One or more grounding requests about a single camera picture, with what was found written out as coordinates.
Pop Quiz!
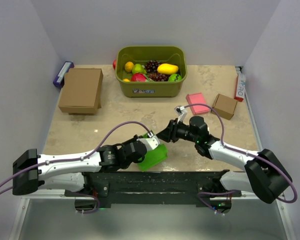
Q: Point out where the green pear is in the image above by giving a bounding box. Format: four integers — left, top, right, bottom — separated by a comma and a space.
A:
131, 63, 147, 75

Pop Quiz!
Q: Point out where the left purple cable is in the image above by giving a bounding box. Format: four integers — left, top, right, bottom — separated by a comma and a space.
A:
0, 120, 153, 202

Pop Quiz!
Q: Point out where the large brown cardboard box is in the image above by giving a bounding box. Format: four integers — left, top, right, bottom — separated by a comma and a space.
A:
58, 68, 103, 115

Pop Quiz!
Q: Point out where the yellow mango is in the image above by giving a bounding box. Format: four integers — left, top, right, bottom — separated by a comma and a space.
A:
157, 63, 179, 75

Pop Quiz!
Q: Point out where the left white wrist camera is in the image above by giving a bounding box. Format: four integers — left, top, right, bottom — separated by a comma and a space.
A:
137, 132, 161, 152

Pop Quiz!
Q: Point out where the dark grapes upper bunch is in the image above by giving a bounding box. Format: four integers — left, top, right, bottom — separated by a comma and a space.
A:
144, 60, 161, 74

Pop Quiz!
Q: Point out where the pink box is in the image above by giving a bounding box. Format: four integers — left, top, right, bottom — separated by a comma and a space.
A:
186, 92, 210, 116

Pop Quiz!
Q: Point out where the green round fruit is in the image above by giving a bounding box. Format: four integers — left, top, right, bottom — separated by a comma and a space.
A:
168, 73, 182, 82

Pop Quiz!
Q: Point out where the small brown cardboard box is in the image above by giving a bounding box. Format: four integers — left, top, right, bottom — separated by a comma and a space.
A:
211, 93, 238, 120

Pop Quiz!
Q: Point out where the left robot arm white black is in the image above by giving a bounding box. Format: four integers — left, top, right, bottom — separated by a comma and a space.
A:
12, 135, 150, 196

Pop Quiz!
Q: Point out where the purple white box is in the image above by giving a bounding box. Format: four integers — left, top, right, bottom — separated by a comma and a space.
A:
53, 61, 75, 89

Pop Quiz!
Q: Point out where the red dragon fruit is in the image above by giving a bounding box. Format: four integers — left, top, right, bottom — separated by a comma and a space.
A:
130, 72, 150, 82

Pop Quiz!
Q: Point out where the dark grapes lower bunch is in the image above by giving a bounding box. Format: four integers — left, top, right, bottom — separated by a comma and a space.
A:
147, 72, 170, 82

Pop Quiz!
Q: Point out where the red white box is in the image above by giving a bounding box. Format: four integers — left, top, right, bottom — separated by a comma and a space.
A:
234, 73, 246, 102

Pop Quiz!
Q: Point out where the dark grapes bunch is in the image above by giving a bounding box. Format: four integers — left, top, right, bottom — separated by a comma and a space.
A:
144, 60, 161, 74
147, 72, 170, 82

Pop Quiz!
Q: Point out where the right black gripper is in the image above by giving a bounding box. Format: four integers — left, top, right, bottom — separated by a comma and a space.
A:
156, 118, 199, 144

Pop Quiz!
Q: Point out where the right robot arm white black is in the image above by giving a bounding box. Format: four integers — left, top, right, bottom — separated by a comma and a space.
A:
157, 116, 292, 204

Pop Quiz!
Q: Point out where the red fruit behind bin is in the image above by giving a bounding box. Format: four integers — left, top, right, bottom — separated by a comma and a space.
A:
112, 59, 117, 70

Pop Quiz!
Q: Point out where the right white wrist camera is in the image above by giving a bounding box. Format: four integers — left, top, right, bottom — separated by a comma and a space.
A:
174, 105, 188, 123

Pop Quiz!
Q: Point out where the olive green plastic bin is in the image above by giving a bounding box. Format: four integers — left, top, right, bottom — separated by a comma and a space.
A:
115, 45, 187, 98

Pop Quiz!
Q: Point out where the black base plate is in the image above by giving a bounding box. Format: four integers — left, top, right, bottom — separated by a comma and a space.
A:
65, 170, 242, 208

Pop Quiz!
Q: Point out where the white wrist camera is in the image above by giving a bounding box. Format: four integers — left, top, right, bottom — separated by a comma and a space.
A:
137, 132, 161, 152
174, 105, 188, 123

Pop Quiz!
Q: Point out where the green paper box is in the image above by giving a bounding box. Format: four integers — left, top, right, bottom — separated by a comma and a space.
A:
138, 133, 168, 172

